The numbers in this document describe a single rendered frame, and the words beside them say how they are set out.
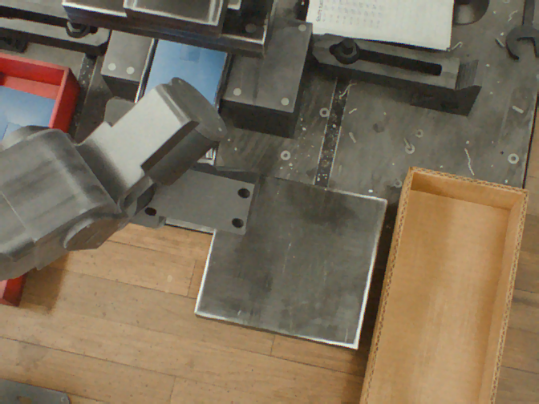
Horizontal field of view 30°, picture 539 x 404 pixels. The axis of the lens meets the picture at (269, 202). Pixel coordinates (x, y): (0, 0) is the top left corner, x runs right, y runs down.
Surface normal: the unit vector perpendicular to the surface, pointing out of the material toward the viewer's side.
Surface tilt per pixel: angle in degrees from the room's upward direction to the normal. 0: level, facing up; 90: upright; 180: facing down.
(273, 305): 0
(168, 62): 0
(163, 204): 31
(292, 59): 0
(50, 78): 90
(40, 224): 14
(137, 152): 24
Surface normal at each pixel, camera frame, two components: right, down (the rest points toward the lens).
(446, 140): -0.03, -0.25
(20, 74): -0.22, 0.94
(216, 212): -0.12, 0.26
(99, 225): 0.59, 0.77
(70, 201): 0.18, -0.39
